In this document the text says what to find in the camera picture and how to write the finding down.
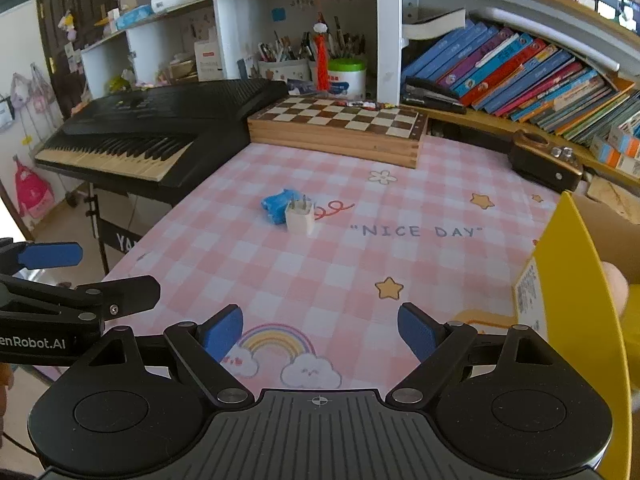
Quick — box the dark wooden small box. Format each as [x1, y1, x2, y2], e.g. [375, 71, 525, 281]
[508, 131, 584, 193]

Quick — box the green lid white jar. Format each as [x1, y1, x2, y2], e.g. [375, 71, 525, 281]
[328, 58, 367, 101]

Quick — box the pink checkered tablecloth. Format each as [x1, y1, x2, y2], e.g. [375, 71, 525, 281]
[112, 138, 559, 392]

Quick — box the red tassel ornament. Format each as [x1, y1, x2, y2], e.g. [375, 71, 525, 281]
[314, 21, 330, 92]

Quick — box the black Yamaha keyboard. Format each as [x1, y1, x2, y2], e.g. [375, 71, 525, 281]
[35, 79, 288, 206]

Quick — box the blue tape ball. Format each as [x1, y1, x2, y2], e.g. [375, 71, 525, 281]
[262, 188, 302, 226]

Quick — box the white charger plug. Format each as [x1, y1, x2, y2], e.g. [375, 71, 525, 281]
[285, 195, 316, 236]

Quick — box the yellow cardboard box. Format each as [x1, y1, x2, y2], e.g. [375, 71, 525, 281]
[513, 192, 639, 479]

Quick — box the wooden chess board box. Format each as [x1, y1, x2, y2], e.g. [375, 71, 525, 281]
[247, 96, 427, 169]

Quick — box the cream desk mat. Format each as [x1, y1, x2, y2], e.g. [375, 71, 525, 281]
[452, 309, 518, 335]

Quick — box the white bookshelf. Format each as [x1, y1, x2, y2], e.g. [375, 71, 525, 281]
[77, 0, 640, 172]

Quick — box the pink plush pig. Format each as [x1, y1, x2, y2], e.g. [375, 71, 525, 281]
[601, 261, 629, 318]

